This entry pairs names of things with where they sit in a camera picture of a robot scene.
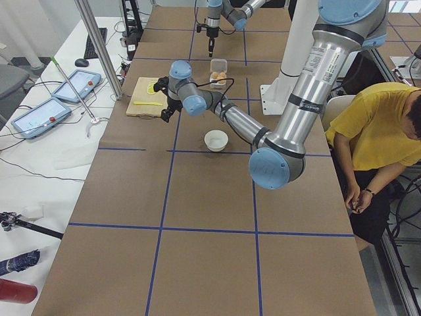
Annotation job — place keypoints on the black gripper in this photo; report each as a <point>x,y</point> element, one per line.
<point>172,102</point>
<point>211,32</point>

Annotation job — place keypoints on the clear plastic egg box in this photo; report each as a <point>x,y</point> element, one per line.
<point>218,65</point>

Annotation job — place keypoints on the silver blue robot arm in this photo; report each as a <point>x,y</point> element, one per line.
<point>341,27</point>
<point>236,17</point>

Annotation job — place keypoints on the bamboo cutting board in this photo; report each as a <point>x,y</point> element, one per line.
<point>140,94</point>

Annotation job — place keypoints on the yellow plastic knife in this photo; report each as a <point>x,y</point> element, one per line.
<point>151,103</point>

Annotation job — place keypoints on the white bowl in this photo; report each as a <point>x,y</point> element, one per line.
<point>216,140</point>

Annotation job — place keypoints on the blue teach pendant tablet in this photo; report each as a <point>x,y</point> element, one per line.
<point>42,118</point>
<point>83,81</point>

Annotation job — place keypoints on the black computer mouse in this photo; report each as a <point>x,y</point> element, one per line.
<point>81,63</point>

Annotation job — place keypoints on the silver rod green tip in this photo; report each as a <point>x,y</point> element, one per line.
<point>94,119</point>

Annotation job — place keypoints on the grey office chair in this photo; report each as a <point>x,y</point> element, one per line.
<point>13,79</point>

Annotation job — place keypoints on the black tripod stick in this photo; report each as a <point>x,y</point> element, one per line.
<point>10,220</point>

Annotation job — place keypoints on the person in yellow shirt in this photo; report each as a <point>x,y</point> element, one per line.
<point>372,142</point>

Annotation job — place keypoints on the folded blue umbrella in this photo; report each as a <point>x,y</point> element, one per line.
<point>20,262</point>

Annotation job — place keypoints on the red cylinder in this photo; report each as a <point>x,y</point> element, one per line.
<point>16,292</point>

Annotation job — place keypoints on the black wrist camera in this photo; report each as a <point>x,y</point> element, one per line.
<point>161,85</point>

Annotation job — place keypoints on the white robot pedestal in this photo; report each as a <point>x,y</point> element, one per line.
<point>274,97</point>

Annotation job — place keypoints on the aluminium frame post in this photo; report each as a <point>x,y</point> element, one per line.
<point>92,28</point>

